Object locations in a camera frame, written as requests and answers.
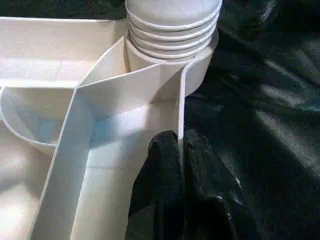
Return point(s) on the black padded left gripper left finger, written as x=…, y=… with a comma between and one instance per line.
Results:
x=160, y=190

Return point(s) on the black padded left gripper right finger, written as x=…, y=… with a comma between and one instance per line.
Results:
x=212, y=200

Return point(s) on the white plastic table leg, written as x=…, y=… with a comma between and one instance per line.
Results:
x=170, y=15

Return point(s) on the white plastic table top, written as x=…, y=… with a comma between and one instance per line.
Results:
x=112, y=105

